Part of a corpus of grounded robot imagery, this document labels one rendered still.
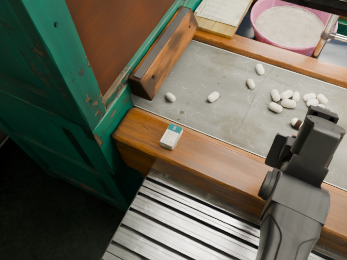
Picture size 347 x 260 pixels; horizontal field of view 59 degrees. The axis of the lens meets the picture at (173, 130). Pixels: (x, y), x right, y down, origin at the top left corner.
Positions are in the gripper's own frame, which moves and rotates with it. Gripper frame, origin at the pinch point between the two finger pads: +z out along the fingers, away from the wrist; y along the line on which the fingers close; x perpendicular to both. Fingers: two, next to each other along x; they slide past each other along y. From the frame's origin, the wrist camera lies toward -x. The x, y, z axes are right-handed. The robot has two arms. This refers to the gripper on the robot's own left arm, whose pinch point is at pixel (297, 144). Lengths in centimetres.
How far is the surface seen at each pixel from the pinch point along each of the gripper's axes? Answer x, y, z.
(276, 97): -4.0, 7.5, 20.2
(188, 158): 12.8, 21.1, -0.8
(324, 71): -13.0, -1.8, 30.1
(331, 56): -17, -4, 49
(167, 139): 10.2, 27.5, -0.8
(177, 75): -0.8, 35.9, 19.2
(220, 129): 6.9, 17.4, 10.2
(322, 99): -6.7, -3.7, 24.0
